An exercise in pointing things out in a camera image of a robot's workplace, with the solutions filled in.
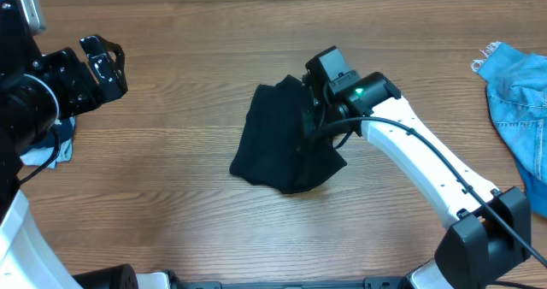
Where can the blue denim jeans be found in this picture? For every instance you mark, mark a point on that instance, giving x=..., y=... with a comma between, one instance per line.
x=516, y=96

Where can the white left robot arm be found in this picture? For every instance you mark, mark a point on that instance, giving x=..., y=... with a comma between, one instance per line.
x=37, y=90

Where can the folded navy garment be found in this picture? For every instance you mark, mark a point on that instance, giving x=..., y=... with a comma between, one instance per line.
x=64, y=129

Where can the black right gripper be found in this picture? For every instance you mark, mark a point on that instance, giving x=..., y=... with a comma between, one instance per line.
x=308, y=117

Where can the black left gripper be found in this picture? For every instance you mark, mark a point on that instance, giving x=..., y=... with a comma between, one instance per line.
x=85, y=79

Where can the black t-shirt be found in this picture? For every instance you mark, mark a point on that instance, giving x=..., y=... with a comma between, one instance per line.
x=272, y=151

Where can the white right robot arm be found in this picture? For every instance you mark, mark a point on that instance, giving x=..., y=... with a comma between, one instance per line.
x=488, y=231

